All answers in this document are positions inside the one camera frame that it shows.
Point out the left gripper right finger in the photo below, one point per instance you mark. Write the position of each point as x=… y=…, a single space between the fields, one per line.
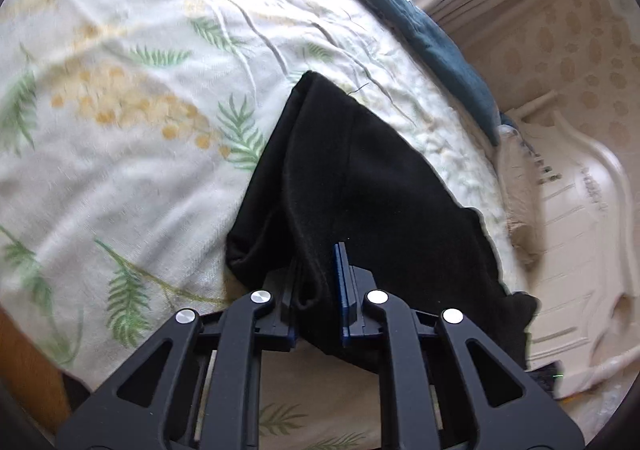
x=444 y=384

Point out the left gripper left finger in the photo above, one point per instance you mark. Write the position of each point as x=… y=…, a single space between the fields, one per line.
x=194 y=384

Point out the black pants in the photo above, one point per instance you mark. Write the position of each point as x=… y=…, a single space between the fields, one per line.
x=333 y=173

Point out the cream carved headboard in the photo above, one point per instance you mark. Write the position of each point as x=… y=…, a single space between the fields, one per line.
x=588 y=264

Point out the beige pillow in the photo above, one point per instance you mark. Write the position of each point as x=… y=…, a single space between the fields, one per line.
x=518 y=176

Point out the floral white bed sheet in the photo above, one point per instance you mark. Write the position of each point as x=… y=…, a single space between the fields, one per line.
x=129 y=133

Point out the dark teal blanket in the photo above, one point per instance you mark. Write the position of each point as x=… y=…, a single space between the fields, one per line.
x=440 y=54

